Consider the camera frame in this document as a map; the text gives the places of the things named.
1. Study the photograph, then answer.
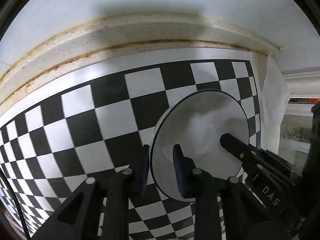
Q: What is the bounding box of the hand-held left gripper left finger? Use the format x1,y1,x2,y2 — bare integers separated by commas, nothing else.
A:
30,144,150,240

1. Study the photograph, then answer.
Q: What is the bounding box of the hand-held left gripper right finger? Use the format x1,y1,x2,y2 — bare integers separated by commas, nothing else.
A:
172,144,292,240

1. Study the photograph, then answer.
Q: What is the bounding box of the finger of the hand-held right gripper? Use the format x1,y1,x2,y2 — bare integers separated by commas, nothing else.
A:
250,146,296,179
219,133,262,172

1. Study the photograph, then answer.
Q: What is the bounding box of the white bowl with dark rim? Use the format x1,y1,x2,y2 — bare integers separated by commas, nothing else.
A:
149,89,250,203

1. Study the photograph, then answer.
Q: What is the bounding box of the glass sliding door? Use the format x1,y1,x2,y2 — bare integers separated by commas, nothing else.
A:
280,114,313,165

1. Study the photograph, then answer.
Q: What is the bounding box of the white paper tissue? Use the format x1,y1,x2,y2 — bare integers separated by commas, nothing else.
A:
259,55,290,154

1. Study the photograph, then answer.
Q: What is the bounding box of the black white checkered mat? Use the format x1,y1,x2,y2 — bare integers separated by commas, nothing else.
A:
0,50,262,240

